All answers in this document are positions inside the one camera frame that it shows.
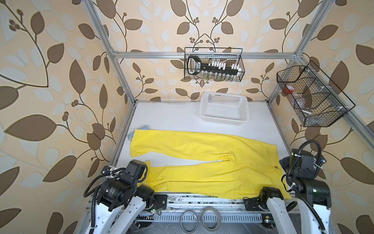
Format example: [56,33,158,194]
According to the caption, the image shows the light blue stapler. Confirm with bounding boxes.
[127,125,149,140]

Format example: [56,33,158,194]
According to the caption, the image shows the black wire basket back wall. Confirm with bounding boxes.
[184,47,245,82]

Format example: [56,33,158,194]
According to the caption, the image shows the red item in basket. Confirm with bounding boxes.
[284,85,295,95]

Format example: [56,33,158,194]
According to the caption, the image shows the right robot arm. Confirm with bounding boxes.
[257,149,332,234]

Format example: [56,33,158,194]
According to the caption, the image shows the black wire basket wall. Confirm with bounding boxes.
[184,47,245,82]
[277,61,355,127]

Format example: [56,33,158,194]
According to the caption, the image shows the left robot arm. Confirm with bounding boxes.
[83,160,156,234]

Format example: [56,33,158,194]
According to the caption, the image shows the black wire basket right wall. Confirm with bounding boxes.
[277,61,355,127]

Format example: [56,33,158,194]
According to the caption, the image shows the grey tape roll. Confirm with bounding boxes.
[201,207,222,232]

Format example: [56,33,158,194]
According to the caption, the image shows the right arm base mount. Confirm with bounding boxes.
[243,196,263,211]

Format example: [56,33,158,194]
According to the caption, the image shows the black socket set holder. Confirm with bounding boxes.
[185,55,243,75]

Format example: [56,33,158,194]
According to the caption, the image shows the white plastic basket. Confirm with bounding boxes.
[199,92,249,125]

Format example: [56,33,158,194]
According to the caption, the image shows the yellow trousers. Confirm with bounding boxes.
[130,130,291,199]

